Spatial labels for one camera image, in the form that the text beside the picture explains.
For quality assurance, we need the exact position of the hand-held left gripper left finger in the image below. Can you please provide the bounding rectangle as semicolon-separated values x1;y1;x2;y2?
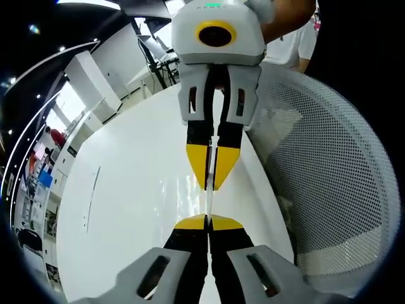
75;213;210;304

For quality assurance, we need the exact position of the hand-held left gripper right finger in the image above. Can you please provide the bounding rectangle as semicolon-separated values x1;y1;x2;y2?
209;213;337;304

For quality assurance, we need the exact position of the transparent food packaging bag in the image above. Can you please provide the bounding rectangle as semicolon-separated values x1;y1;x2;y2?
175;134;223;223

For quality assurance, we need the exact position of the white mesh office chair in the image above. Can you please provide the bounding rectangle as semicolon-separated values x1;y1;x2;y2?
246;62;402;299

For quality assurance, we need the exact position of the row of white cabinets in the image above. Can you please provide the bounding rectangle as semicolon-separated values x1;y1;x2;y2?
53;104;105;191

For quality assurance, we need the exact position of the black chair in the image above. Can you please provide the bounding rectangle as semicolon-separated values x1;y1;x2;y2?
16;228;44;256

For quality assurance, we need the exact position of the blue storage box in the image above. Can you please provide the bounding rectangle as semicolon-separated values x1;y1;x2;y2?
37;172;54;187

